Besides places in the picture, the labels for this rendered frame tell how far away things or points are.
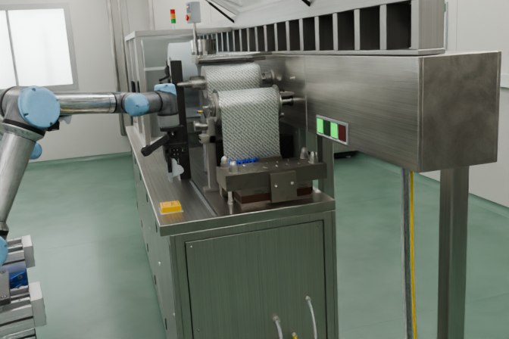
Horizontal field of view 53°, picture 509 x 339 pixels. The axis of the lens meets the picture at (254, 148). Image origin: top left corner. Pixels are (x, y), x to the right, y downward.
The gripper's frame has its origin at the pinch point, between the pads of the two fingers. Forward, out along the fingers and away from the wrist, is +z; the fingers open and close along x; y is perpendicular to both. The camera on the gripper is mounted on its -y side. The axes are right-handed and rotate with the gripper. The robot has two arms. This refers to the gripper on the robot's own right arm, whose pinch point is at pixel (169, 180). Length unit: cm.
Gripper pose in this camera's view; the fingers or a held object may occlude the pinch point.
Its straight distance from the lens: 191.3
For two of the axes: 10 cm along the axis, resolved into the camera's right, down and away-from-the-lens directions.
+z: 0.7, 9.8, 2.1
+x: -2.9, -1.8, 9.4
